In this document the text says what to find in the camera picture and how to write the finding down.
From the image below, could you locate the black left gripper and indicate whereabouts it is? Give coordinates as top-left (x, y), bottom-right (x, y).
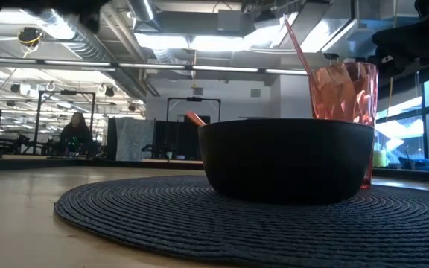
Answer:
top-left (28, 0), bottom-right (109, 34)

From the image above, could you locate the orange faceted plastic cup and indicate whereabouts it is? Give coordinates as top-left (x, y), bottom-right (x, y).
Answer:
top-left (308, 61), bottom-right (380, 191)

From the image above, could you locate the pink plastic straw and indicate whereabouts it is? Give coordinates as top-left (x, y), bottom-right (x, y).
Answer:
top-left (282, 13), bottom-right (315, 77)

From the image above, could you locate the red-handled metal spoon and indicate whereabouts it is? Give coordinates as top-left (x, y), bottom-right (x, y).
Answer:
top-left (185, 110), bottom-right (208, 128)

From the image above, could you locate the black bowl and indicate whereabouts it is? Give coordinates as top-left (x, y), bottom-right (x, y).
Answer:
top-left (197, 118), bottom-right (376, 205)

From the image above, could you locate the long linear ceiling light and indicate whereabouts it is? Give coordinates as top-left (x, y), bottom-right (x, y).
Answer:
top-left (0, 57), bottom-right (309, 76)

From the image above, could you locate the yellow-green cup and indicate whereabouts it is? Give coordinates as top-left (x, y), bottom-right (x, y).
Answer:
top-left (372, 148), bottom-right (388, 169)

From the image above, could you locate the blue cloth bundle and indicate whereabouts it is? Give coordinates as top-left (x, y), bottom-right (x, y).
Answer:
top-left (398, 156), bottom-right (429, 173)

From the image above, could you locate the person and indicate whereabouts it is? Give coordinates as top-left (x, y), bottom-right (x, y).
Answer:
top-left (59, 111), bottom-right (96, 157)

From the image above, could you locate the grey cloth cover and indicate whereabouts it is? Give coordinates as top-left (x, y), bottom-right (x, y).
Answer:
top-left (106, 116), bottom-right (156, 162)

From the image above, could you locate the dark round plate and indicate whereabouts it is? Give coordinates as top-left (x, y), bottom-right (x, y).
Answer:
top-left (53, 175), bottom-right (429, 268)

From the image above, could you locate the hanging device with yellow cable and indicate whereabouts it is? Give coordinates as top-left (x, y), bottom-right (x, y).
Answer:
top-left (16, 26), bottom-right (45, 59)

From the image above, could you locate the tall black rig frame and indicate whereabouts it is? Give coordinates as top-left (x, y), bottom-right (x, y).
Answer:
top-left (34, 89), bottom-right (98, 156)

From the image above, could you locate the low black rig frame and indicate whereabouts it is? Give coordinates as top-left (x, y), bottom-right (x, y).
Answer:
top-left (166, 96), bottom-right (223, 124)

